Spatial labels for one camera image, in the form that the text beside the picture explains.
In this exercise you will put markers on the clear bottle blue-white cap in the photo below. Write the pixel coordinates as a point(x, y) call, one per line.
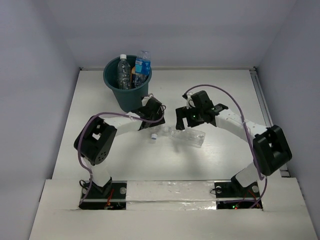
point(156, 133)

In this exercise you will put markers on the orange juice bottle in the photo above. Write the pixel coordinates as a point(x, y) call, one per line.
point(133, 77)

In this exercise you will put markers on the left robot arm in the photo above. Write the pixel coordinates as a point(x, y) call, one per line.
point(95, 140)

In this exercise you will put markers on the clear crumpled bottle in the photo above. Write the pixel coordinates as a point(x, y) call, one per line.
point(190, 137)

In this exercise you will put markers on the blue label crumpled bottle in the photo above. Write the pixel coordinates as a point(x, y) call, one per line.
point(142, 67)

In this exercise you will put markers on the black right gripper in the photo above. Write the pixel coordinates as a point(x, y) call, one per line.
point(182, 112)

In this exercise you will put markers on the dark teal ribbed bin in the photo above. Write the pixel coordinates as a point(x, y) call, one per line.
point(129, 99)

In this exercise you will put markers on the large clear ribbed bottle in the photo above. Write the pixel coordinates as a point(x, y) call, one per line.
point(124, 73)

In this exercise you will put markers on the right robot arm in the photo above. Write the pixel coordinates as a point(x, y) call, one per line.
point(268, 145)

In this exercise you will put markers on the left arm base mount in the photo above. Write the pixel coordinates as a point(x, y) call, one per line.
point(112, 196)

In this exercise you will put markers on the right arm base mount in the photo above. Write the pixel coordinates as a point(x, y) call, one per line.
point(230, 195)

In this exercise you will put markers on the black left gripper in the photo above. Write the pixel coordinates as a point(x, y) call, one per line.
point(152, 119)

